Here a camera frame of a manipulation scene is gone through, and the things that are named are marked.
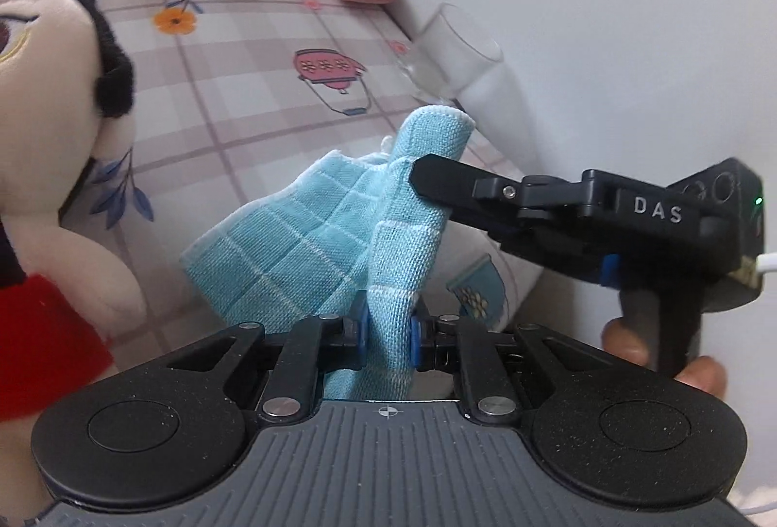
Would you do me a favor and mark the black-haired doll plush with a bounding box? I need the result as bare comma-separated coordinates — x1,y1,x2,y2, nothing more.
1,0,146,526

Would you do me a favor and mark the person's right hand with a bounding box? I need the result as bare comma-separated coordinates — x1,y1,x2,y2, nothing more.
601,318,728,399

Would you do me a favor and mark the light blue knitted cloth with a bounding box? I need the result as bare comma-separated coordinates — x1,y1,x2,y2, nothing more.
181,106,474,401

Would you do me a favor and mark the clear drinking glass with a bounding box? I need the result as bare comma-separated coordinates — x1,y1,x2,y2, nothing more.
398,3,503,105

